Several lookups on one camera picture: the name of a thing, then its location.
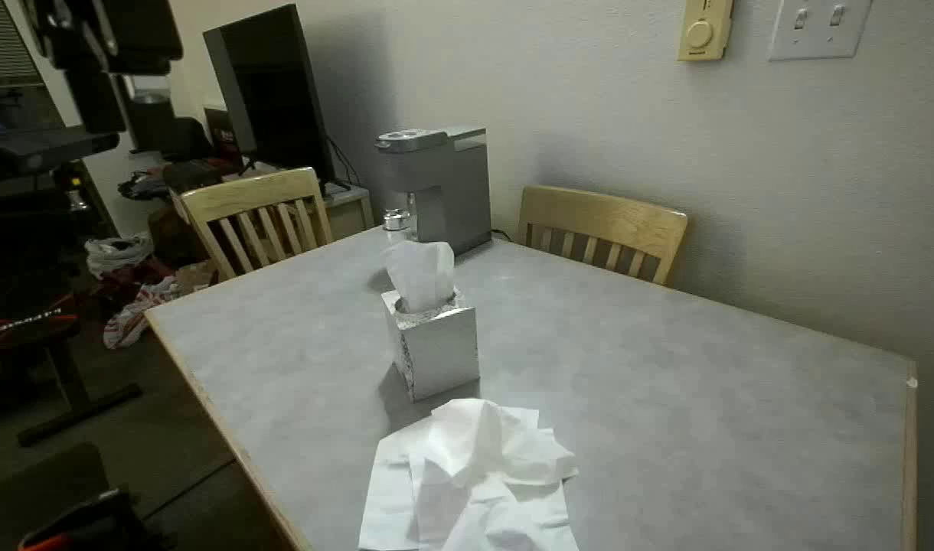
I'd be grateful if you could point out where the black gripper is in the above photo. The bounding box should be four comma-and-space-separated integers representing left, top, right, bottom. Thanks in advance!
19, 0, 185, 136

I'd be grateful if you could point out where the white tissue sheet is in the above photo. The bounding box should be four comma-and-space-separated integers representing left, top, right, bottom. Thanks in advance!
383, 240, 460, 316

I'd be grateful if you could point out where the grey metal box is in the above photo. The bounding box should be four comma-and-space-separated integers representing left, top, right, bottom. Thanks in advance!
372, 123, 493, 259

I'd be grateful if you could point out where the silver cube tissue box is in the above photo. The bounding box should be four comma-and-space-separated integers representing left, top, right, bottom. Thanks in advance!
380, 287, 479, 404

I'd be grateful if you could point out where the crumpled white tissue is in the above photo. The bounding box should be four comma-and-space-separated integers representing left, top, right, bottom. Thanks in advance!
410, 396, 581, 503

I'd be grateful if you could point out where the black flat monitor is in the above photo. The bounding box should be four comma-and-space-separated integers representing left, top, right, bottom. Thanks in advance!
200, 0, 337, 189

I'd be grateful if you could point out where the wooden slat-back chair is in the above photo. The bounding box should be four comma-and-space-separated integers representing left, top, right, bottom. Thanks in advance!
167, 165, 337, 285
514, 181, 691, 287

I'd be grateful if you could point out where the pile of clothes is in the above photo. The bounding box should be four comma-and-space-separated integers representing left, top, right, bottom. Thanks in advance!
83, 237, 221, 351

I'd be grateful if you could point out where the small clear glass jar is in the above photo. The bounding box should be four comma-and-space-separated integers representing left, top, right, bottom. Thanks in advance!
380, 206, 410, 244

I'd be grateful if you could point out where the black desk stand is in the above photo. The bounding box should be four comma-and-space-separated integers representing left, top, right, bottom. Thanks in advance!
0, 310, 144, 451

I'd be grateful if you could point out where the red and black bag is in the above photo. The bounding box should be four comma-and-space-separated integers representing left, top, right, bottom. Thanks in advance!
14, 487, 148, 551

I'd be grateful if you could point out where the pile of white tissues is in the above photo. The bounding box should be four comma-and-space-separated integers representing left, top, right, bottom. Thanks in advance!
355, 426, 581, 551

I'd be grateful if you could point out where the black camera on stand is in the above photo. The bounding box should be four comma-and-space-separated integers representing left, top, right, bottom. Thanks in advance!
0, 126, 121, 193

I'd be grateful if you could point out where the white light switch plate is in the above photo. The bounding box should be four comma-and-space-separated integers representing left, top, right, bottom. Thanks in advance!
766, 0, 875, 65

